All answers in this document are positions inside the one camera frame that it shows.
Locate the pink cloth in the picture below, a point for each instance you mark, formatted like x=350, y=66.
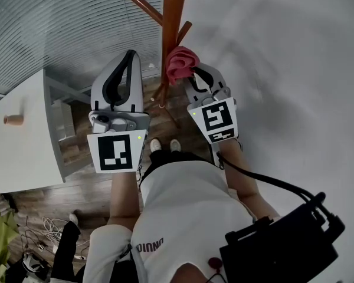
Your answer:
x=180, y=63

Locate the red round button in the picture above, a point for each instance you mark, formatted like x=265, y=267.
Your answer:
x=216, y=264

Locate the white and black headset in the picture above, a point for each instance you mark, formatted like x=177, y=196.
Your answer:
x=32, y=265

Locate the person's left white shoe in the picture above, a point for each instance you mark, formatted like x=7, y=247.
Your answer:
x=155, y=145

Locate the wooden coat rack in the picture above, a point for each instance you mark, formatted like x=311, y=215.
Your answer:
x=171, y=25

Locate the yellow-green sheet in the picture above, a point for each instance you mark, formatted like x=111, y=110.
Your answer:
x=0, y=240

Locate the small terracotta vase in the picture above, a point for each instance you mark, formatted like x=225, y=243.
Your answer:
x=14, y=120

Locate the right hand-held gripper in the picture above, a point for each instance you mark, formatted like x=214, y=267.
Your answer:
x=218, y=119

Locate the person's left forearm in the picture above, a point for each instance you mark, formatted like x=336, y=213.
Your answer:
x=122, y=196

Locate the person's right white shoe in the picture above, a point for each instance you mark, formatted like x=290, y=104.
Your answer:
x=175, y=145

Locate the white drawer unit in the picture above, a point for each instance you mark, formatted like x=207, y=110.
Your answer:
x=63, y=119

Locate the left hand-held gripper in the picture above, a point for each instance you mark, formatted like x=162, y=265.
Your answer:
x=115, y=152

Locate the person's right forearm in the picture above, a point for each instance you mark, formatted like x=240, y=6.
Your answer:
x=242, y=175

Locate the slatted window blinds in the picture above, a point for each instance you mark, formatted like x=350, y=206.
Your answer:
x=62, y=25

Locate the white table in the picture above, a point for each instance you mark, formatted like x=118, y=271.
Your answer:
x=26, y=158

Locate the person's white shoe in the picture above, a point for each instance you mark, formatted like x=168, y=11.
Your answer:
x=175, y=145
x=155, y=145

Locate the white T-shirt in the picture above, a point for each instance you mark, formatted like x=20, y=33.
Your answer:
x=188, y=211

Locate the black chest-mounted box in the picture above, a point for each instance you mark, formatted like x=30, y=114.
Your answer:
x=277, y=246

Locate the black trousers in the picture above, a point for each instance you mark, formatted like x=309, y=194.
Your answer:
x=171, y=158

